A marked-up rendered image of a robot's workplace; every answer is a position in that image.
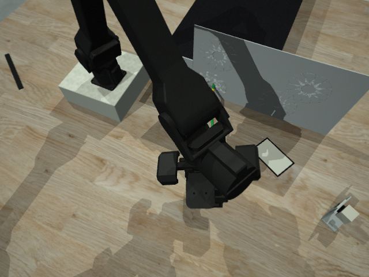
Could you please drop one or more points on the white rectangle with black outline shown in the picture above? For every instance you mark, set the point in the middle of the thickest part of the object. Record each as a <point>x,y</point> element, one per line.
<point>273,157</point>

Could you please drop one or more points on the black flat strip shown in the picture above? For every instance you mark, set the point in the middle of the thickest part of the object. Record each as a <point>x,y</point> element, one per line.
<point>14,72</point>

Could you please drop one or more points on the cream rectangular block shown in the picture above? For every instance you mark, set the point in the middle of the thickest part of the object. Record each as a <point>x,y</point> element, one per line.
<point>346,214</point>

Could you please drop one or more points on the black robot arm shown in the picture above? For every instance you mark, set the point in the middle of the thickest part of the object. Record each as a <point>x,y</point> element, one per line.
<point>182,97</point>

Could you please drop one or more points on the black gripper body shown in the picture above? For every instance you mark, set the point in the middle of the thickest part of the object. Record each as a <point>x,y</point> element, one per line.
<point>168,164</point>

